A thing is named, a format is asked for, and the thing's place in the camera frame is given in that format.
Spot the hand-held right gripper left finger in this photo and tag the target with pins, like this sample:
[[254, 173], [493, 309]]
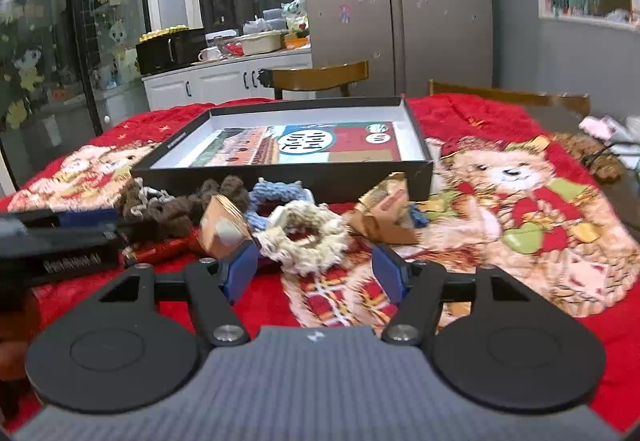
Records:
[[242, 271]]

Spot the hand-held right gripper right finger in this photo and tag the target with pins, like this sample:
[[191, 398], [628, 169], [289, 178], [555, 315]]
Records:
[[390, 273]]

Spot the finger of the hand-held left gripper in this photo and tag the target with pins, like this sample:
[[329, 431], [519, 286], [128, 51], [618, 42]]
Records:
[[87, 217]]

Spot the olive brown crochet scrunchie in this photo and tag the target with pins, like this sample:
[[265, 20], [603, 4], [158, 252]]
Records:
[[127, 201]]

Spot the gold triangular snack packet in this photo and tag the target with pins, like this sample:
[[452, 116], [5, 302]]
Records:
[[385, 216], [225, 221]]

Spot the small white scrunchie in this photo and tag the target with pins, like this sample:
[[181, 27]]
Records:
[[150, 195]]

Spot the light blue scrunchie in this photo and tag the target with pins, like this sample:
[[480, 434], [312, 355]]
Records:
[[265, 198]]

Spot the dark brown fluffy scrunchie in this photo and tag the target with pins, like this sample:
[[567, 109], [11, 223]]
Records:
[[230, 188], [172, 218]]

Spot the cream fluffy scrunchie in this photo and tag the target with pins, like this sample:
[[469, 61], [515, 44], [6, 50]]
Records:
[[320, 221]]

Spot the black shallow box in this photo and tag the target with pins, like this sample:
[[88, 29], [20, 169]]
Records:
[[300, 176]]

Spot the red bear printed blanket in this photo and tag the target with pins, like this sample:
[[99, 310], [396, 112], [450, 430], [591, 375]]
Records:
[[500, 271]]

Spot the printed picture sheet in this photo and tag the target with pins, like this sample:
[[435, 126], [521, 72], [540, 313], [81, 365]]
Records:
[[350, 141]]

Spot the glass door with stickers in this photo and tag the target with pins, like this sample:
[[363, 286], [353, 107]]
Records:
[[50, 46]]

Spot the black microwave oven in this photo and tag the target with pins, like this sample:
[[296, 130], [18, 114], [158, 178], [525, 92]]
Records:
[[160, 51]]

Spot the white kitchen cabinet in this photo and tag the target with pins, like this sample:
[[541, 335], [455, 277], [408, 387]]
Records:
[[220, 81]]

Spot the small black cloth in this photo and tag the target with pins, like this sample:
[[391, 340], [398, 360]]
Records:
[[265, 78]]

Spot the row of yellow balls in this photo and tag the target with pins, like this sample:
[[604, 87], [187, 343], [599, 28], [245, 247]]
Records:
[[162, 31]]

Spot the white cup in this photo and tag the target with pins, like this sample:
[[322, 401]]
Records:
[[209, 54]]

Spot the wooden chair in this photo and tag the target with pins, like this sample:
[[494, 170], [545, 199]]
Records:
[[525, 98], [320, 76]]

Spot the glass jar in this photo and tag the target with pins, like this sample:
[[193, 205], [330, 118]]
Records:
[[216, 42]]

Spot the red bag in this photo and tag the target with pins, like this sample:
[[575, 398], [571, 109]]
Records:
[[231, 50]]

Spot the brown beaded mat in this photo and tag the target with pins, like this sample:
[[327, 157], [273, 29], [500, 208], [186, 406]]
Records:
[[575, 148]]

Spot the cream plastic basin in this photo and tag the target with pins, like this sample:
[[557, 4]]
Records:
[[260, 44]]

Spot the orange box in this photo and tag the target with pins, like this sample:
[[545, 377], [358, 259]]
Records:
[[297, 42]]

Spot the white plastic bag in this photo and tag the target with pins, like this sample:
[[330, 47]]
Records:
[[255, 26]]

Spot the steel double-door refrigerator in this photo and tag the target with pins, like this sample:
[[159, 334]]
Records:
[[425, 21]]

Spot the stack of clear containers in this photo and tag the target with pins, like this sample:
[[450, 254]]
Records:
[[274, 17]]

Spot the pink and white cloth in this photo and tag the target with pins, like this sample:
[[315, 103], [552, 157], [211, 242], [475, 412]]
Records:
[[600, 126]]

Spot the green and white bag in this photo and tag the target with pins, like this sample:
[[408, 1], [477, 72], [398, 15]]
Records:
[[296, 13]]

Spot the doll fridge magnet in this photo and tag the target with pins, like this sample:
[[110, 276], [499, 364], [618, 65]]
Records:
[[344, 14]]

